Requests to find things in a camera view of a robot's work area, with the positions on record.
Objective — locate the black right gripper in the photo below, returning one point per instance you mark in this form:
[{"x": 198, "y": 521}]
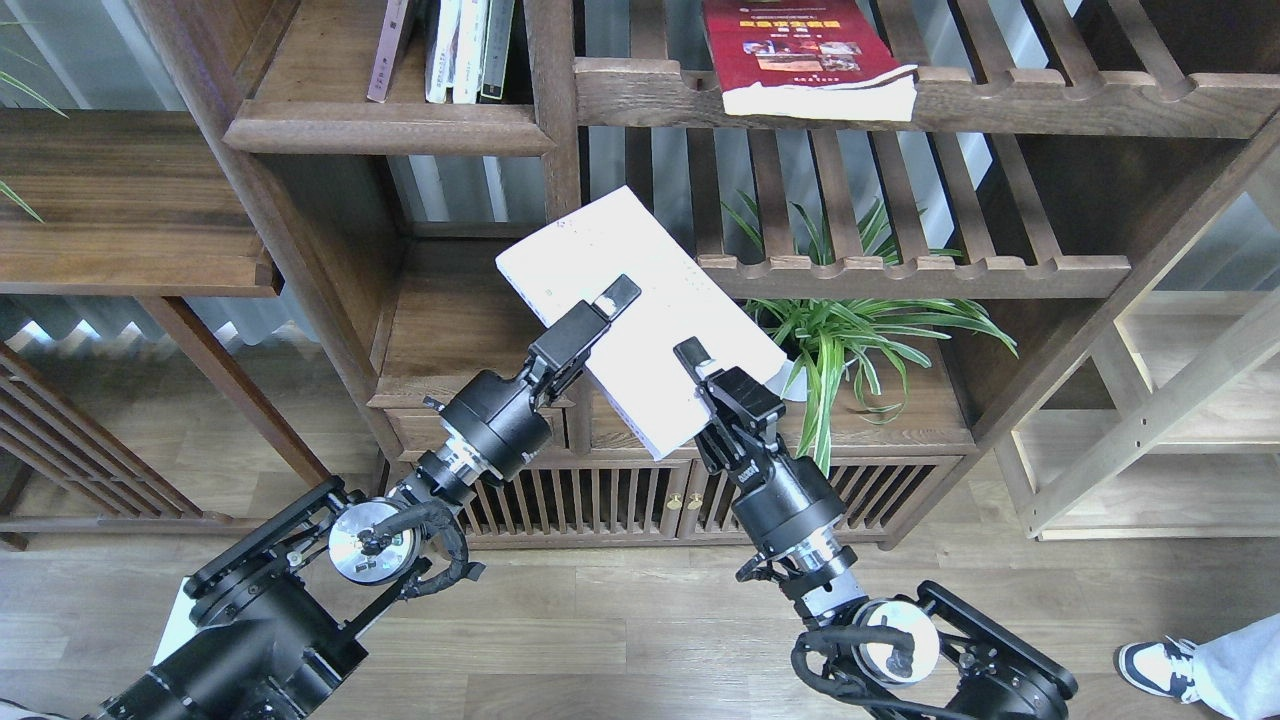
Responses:
[{"x": 786, "y": 505}]

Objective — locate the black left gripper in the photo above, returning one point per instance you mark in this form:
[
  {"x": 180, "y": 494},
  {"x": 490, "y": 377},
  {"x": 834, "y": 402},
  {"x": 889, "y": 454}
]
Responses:
[{"x": 494, "y": 424}]

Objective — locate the white lavender paperback book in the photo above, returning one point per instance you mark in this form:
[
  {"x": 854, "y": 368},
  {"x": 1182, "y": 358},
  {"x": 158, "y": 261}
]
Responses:
[{"x": 581, "y": 255}]

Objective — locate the red paperback book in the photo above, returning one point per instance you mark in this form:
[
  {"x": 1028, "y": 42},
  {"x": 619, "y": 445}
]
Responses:
[{"x": 820, "y": 60}]

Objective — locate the maroon book Chinese characters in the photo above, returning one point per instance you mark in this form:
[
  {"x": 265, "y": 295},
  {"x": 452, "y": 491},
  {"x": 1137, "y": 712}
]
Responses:
[{"x": 395, "y": 32}]

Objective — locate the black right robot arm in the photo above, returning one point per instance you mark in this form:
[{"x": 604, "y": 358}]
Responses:
[{"x": 898, "y": 658}]

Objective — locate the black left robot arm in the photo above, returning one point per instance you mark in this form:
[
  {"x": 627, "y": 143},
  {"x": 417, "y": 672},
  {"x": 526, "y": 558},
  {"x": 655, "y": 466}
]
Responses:
[{"x": 278, "y": 616}]

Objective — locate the white plant pot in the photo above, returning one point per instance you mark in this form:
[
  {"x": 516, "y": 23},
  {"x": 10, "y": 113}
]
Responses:
[{"x": 790, "y": 382}]

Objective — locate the green spider plant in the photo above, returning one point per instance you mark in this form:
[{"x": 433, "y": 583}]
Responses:
[{"x": 861, "y": 341}]

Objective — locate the white upright book left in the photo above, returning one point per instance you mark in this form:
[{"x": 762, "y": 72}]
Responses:
[{"x": 441, "y": 33}]

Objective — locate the white upright book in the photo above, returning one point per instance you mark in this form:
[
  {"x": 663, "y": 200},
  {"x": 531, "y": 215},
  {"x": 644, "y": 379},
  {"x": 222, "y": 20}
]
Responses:
[
  {"x": 469, "y": 52},
  {"x": 441, "y": 33}
]

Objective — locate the dark green upright book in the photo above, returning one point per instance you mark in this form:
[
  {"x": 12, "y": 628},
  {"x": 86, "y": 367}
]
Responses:
[{"x": 500, "y": 17}]

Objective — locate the white upright book middle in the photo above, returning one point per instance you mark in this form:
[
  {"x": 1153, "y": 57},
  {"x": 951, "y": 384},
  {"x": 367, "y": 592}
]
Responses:
[{"x": 469, "y": 52}]

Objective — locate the dark wooden bookshelf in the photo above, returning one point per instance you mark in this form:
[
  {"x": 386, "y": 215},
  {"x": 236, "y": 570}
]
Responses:
[{"x": 1073, "y": 182}]

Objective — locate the white floor stand leg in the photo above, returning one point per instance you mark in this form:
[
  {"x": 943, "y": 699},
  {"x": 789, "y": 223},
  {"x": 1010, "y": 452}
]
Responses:
[{"x": 179, "y": 628}]

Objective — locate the blue white sneaker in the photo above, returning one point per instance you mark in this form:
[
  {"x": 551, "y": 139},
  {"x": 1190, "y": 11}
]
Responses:
[{"x": 1164, "y": 668}]

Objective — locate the light wooden shelf frame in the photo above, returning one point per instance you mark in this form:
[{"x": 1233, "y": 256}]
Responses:
[{"x": 1189, "y": 446}]

